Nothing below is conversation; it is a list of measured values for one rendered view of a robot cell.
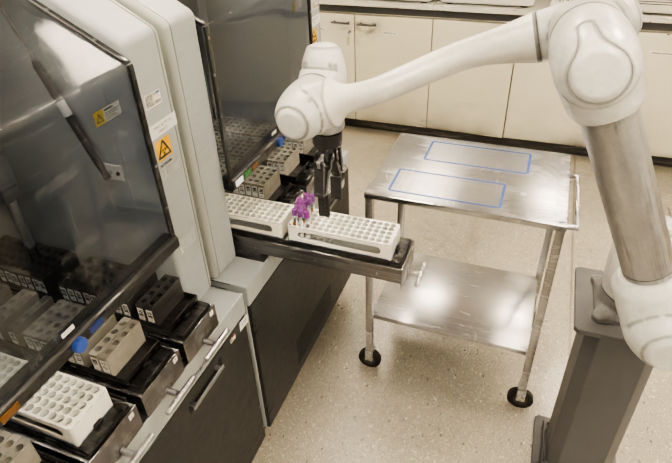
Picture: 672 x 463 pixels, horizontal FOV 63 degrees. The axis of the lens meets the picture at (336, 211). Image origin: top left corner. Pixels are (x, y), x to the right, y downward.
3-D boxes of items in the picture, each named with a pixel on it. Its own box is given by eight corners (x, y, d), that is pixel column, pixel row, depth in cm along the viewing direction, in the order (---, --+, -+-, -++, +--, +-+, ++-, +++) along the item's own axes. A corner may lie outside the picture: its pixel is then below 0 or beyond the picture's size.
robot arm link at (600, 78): (698, 308, 126) (726, 383, 109) (621, 317, 133) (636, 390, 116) (627, -18, 95) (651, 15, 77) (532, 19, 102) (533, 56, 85)
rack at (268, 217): (192, 223, 163) (188, 206, 160) (210, 205, 171) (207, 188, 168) (282, 241, 154) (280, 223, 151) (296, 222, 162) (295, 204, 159)
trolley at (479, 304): (357, 365, 218) (354, 191, 172) (389, 291, 253) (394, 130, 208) (533, 413, 197) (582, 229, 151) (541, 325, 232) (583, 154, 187)
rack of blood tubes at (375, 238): (288, 243, 154) (286, 225, 150) (302, 223, 161) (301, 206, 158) (390, 264, 144) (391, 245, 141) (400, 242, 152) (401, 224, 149)
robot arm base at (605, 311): (661, 281, 150) (667, 265, 147) (671, 338, 133) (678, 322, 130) (590, 268, 156) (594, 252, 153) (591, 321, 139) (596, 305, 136)
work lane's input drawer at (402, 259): (183, 242, 167) (177, 218, 162) (207, 218, 178) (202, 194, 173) (417, 294, 144) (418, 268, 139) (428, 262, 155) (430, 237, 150)
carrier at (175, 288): (177, 293, 135) (173, 275, 132) (184, 295, 135) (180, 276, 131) (149, 326, 126) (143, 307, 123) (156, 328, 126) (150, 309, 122)
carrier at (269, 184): (275, 183, 178) (273, 167, 174) (281, 184, 177) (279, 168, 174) (259, 201, 169) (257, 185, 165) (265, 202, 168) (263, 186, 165)
